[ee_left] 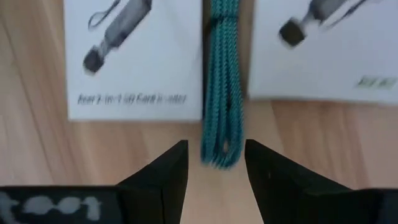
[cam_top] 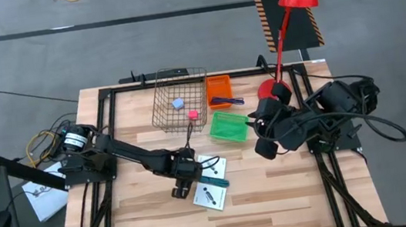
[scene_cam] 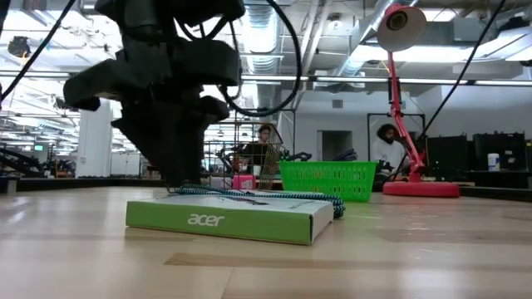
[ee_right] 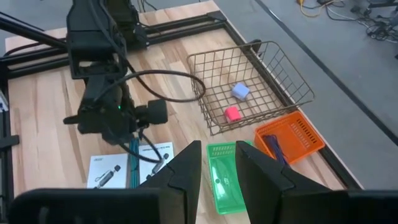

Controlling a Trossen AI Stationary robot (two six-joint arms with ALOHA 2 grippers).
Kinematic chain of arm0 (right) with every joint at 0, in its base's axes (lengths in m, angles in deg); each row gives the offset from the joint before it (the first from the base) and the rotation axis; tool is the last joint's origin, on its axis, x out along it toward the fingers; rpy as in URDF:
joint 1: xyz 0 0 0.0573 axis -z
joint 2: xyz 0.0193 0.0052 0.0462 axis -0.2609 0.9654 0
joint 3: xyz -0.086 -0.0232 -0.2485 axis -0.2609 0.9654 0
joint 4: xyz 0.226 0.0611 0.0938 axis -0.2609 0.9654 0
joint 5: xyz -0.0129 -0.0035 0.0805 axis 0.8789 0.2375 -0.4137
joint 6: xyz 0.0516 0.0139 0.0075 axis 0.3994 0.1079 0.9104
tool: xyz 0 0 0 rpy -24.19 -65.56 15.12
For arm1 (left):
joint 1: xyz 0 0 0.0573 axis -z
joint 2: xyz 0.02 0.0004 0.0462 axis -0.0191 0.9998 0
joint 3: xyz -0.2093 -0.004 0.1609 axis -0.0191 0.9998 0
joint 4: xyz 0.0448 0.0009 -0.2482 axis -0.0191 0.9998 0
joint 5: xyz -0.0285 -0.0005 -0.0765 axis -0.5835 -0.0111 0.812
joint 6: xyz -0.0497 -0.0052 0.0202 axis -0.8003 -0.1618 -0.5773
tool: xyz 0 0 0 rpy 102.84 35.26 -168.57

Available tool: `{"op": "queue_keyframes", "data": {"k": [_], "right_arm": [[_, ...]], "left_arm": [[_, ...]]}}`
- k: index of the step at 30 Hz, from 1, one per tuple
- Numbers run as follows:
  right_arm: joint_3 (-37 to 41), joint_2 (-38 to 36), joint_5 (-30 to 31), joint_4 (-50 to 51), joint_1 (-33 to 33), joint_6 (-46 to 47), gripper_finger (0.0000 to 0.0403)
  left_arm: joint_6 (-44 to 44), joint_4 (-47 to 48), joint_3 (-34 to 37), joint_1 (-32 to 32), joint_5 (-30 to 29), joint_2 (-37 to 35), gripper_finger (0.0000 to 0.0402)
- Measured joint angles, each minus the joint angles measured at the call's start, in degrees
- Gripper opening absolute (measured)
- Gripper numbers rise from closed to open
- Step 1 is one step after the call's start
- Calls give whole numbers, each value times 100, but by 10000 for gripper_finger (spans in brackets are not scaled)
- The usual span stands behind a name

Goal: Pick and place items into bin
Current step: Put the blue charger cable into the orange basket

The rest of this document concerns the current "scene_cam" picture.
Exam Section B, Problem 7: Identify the black monitor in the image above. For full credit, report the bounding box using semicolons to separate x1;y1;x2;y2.
426;135;469;172
472;131;527;171

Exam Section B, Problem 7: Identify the red desk lamp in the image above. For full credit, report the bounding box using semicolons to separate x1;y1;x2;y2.
376;3;461;199

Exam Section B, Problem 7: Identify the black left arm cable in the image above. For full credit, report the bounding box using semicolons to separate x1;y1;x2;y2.
218;0;303;118

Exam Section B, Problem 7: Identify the green plastic basket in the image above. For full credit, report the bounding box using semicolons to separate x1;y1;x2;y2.
278;160;378;203

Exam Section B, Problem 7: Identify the silver ventilation duct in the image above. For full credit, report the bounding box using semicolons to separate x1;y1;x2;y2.
240;0;283;113

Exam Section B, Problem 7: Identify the person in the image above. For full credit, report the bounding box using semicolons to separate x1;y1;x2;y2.
371;123;411;175
243;124;275;175

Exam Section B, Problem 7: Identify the bronze wire basket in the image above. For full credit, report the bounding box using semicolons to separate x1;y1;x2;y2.
202;121;284;192

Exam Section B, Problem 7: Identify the white and green Acer box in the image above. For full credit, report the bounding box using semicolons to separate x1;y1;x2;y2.
125;191;335;246

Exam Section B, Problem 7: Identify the small pink box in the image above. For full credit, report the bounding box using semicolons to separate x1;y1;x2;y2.
231;174;258;191

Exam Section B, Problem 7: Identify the long LED light bar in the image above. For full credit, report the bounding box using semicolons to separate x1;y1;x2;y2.
0;70;532;87

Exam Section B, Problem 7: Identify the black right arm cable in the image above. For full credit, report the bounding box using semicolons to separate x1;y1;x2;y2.
384;0;508;182

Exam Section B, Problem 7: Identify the navy braided cable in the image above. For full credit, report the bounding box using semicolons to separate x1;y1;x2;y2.
332;148;359;163

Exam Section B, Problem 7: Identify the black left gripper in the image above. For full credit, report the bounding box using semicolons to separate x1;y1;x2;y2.
62;35;243;189

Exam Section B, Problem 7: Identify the teal braided cable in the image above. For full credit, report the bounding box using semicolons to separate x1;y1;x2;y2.
174;184;347;220

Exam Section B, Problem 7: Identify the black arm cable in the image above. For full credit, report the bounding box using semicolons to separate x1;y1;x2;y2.
384;0;508;182
218;0;303;118

